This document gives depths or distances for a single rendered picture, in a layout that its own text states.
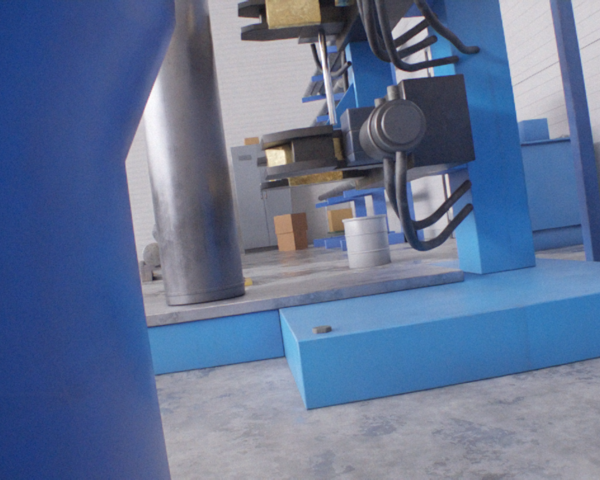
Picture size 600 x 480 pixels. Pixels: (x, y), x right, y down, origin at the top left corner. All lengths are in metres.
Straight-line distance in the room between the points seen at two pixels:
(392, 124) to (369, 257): 3.13
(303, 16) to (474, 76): 0.54
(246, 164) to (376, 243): 7.72
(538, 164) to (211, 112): 2.59
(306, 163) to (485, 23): 0.69
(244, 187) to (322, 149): 10.40
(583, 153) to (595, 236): 0.27
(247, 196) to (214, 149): 10.17
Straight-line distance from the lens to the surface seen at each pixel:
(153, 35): 0.18
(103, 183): 0.17
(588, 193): 2.28
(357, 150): 1.48
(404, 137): 1.31
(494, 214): 1.83
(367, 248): 4.40
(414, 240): 1.42
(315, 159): 1.50
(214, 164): 1.73
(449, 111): 1.54
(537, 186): 3.99
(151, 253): 6.38
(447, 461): 0.85
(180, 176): 1.71
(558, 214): 4.04
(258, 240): 11.88
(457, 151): 1.53
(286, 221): 10.32
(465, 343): 1.18
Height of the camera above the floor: 0.30
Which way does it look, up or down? 1 degrees down
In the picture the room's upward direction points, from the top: 8 degrees counter-clockwise
